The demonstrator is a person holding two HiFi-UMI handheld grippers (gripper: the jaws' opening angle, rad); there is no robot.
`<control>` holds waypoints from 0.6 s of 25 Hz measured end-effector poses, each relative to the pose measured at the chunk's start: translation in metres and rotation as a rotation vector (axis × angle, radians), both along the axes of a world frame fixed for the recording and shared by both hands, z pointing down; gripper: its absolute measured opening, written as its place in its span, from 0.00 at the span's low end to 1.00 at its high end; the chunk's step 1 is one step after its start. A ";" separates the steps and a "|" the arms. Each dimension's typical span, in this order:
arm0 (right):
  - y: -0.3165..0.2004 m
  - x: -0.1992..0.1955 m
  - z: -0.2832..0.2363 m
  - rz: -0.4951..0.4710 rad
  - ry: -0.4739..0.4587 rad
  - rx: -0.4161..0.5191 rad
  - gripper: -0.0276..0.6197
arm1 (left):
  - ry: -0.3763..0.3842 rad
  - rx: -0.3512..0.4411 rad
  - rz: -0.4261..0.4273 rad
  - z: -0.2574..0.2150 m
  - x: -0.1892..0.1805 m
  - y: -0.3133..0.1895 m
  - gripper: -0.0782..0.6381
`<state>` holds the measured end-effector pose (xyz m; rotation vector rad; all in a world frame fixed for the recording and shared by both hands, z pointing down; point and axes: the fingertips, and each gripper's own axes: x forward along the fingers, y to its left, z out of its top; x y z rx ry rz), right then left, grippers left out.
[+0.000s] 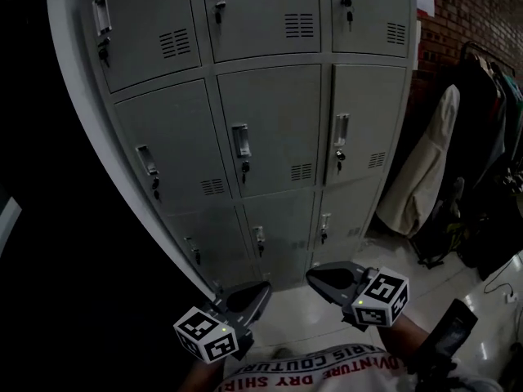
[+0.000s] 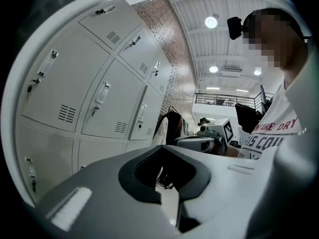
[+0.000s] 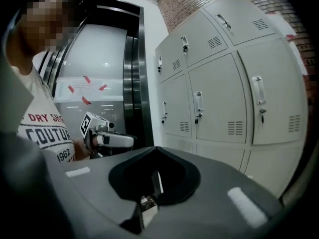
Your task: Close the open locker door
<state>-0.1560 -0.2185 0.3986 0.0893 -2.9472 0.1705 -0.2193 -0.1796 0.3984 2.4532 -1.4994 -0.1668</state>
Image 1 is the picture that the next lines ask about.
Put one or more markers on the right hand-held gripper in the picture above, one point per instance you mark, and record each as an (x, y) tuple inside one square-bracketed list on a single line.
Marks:
[(380, 300)]

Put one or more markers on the black clothes rack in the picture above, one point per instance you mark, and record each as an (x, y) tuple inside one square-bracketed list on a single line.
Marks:
[(468, 49)]

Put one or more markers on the cream long hanging garment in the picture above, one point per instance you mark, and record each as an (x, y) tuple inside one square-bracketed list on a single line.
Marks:
[(425, 170)]

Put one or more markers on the green hanging garment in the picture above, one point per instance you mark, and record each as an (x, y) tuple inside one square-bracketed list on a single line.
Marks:
[(515, 104)]

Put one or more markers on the black backpack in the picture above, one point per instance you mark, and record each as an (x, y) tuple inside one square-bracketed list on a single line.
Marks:
[(449, 239)]

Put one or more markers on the person's white printed shirt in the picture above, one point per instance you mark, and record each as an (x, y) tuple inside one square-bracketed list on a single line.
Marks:
[(327, 376)]

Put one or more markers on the grey metal locker door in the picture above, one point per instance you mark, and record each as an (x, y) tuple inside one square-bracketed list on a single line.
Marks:
[(261, 14)]

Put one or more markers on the grey metal locker cabinet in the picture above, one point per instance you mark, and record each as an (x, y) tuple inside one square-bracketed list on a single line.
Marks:
[(269, 108)]

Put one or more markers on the black hanging garment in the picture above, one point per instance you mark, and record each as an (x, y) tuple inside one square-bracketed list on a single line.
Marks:
[(474, 117)]

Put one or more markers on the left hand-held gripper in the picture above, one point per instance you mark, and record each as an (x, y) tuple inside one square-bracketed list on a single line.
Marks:
[(204, 337)]

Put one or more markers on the white power adapter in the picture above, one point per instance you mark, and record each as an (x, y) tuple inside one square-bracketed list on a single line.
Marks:
[(510, 297)]

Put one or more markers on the person's right forearm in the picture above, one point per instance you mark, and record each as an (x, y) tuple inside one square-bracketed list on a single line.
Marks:
[(398, 341)]

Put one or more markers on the person's left forearm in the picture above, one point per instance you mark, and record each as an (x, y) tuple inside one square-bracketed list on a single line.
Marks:
[(204, 376)]

